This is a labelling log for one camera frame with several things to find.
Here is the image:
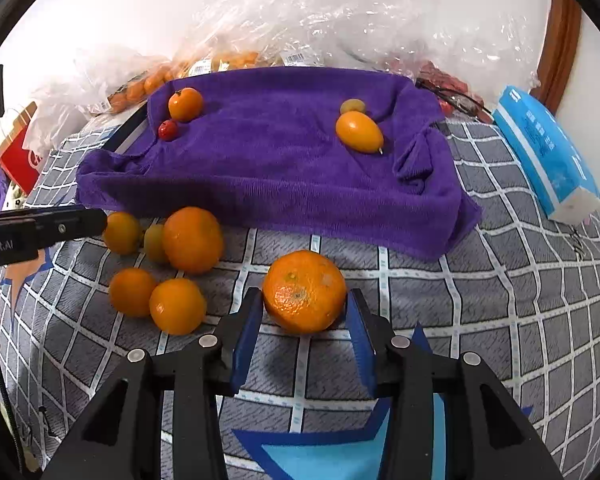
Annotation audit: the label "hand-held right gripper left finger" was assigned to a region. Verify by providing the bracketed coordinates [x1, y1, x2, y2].
[40, 287, 266, 480]

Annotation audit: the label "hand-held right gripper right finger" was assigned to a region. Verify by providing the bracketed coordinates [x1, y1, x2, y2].
[346, 287, 566, 480]

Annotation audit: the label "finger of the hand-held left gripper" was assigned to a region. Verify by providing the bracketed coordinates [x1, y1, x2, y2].
[0, 207, 108, 248]

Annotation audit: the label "small round orange fruit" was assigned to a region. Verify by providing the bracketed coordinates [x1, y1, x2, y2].
[149, 278, 208, 336]
[102, 211, 143, 256]
[109, 267, 157, 318]

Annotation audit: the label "textured mandarin orange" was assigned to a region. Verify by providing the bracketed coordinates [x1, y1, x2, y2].
[262, 250, 348, 335]

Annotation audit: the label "large smooth orange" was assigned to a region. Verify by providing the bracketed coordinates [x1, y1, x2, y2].
[161, 206, 225, 275]

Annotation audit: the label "black tray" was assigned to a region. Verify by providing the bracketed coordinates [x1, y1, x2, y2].
[102, 104, 151, 153]

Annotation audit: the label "orange tomato with stem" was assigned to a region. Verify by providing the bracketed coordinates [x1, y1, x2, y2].
[168, 87, 204, 123]

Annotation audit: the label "purple towel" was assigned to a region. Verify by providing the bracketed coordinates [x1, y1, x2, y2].
[75, 66, 483, 261]

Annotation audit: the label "oval orange fruit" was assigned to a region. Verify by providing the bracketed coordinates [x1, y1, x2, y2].
[335, 111, 385, 155]

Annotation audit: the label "red paper bag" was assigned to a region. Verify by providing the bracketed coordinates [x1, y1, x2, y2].
[0, 101, 46, 196]

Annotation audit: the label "white plastic bag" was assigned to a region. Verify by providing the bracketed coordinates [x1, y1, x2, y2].
[22, 72, 116, 153]

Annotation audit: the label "grey checked tablecloth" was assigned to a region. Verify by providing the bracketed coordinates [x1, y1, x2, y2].
[0, 120, 600, 480]

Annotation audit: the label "clear bag of small oranges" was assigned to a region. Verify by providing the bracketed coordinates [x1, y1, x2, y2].
[75, 45, 321, 113]

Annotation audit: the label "blue tissue pack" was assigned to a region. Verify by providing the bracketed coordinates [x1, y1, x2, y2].
[492, 85, 600, 226]

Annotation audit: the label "black eyeglasses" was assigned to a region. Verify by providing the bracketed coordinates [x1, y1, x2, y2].
[414, 77, 493, 116]

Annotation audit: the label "clear bag of red tomatoes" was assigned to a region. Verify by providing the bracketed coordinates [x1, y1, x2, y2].
[380, 57, 496, 123]

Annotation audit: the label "crumpled clear plastic bag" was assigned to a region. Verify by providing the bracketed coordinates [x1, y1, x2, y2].
[200, 0, 541, 91]

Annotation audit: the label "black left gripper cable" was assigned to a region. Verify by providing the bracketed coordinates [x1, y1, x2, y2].
[0, 137, 31, 473]

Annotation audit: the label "brown wooden door frame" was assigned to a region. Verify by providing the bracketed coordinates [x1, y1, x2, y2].
[530, 0, 583, 116]

